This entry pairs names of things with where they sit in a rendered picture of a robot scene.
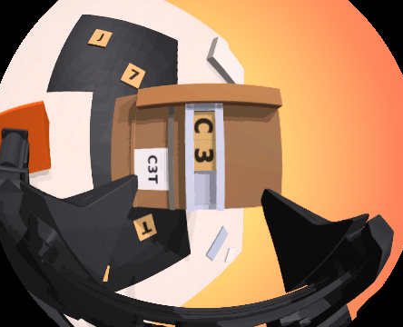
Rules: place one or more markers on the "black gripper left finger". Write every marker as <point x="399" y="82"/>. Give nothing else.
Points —
<point x="89" y="223"/>

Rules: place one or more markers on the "grey rectangular tile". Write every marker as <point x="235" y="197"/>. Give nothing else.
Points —
<point x="217" y="243"/>

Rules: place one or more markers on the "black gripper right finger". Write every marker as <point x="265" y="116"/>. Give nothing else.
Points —
<point x="302" y="239"/>

